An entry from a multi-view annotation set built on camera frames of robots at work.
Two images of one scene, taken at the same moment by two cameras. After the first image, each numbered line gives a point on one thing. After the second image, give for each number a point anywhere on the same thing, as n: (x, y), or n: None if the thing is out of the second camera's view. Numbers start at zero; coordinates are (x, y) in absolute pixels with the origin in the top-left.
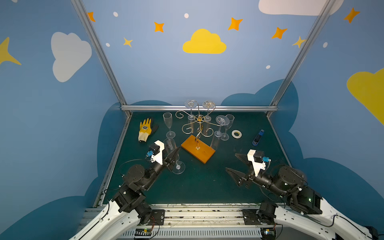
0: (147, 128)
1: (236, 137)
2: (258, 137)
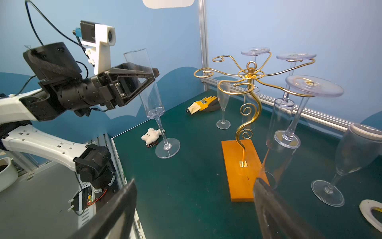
0: (209, 104)
1: (366, 206)
2: None
